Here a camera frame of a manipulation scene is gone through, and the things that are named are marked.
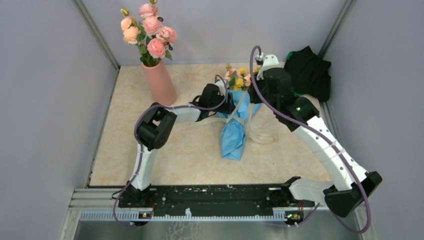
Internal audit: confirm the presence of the cream ribbon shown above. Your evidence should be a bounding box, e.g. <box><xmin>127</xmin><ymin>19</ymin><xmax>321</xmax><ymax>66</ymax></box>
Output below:
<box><xmin>193</xmin><ymin>91</ymin><xmax>276</xmax><ymax>145</ymax></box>

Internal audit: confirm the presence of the small yellow pink flower bouquet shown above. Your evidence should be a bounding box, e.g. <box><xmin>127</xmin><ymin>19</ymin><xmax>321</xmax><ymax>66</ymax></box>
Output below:
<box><xmin>224</xmin><ymin>63</ymin><xmax>252</xmax><ymax>91</ymax></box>

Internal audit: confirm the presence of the blue wrapping paper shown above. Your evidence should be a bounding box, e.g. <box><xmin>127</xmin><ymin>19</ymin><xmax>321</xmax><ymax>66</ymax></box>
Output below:
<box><xmin>217</xmin><ymin>89</ymin><xmax>250</xmax><ymax>161</ymax></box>

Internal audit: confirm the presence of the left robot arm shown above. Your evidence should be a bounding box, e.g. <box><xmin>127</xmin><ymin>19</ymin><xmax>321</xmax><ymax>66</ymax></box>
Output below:
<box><xmin>118</xmin><ymin>83</ymin><xmax>236</xmax><ymax>208</ymax></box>

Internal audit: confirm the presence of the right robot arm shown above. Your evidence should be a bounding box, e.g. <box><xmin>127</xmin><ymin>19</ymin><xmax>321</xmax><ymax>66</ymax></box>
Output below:
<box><xmin>249</xmin><ymin>67</ymin><xmax>383</xmax><ymax>218</ymax></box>

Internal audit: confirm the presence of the pink ceramic vase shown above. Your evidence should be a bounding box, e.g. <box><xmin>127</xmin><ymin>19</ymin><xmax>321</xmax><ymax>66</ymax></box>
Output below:
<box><xmin>141</xmin><ymin>61</ymin><xmax>177</xmax><ymax>106</ymax></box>

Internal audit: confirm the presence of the pink rose bunch in vase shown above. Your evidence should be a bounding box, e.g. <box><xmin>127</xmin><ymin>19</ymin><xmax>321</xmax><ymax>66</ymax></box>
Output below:
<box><xmin>120</xmin><ymin>0</ymin><xmax>178</xmax><ymax>67</ymax></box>

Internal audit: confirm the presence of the green cloth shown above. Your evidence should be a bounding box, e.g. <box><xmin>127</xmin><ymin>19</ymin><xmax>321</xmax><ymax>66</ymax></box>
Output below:
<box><xmin>286</xmin><ymin>51</ymin><xmax>303</xmax><ymax>97</ymax></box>

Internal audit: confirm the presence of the black cloth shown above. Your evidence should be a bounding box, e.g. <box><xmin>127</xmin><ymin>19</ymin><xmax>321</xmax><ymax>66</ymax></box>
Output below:
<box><xmin>284</xmin><ymin>46</ymin><xmax>332</xmax><ymax>102</ymax></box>

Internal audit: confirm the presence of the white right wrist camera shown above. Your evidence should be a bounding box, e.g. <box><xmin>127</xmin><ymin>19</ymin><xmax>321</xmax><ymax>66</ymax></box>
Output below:
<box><xmin>255</xmin><ymin>53</ymin><xmax>280</xmax><ymax>80</ymax></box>

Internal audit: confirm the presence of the right aluminium frame post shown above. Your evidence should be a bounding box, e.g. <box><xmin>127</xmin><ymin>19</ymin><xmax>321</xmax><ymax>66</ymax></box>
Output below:
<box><xmin>318</xmin><ymin>0</ymin><xmax>356</xmax><ymax>59</ymax></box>

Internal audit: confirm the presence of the aluminium frame post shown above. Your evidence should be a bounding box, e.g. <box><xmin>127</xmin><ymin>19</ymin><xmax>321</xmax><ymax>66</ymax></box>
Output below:
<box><xmin>318</xmin><ymin>0</ymin><xmax>356</xmax><ymax>59</ymax></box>
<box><xmin>72</xmin><ymin>0</ymin><xmax>121</xmax><ymax>71</ymax></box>

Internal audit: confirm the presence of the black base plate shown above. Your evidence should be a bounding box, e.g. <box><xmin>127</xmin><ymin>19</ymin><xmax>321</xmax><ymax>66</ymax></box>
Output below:
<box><xmin>129</xmin><ymin>183</ymin><xmax>315</xmax><ymax>217</ymax></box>

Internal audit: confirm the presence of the left aluminium frame post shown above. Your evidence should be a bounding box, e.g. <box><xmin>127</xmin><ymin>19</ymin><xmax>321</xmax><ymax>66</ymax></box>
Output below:
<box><xmin>72</xmin><ymin>0</ymin><xmax>121</xmax><ymax>71</ymax></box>

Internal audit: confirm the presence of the aluminium front rail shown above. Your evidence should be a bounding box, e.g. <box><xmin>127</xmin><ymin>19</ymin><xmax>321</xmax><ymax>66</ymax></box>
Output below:
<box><xmin>67</xmin><ymin>188</ymin><xmax>369</xmax><ymax>222</ymax></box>

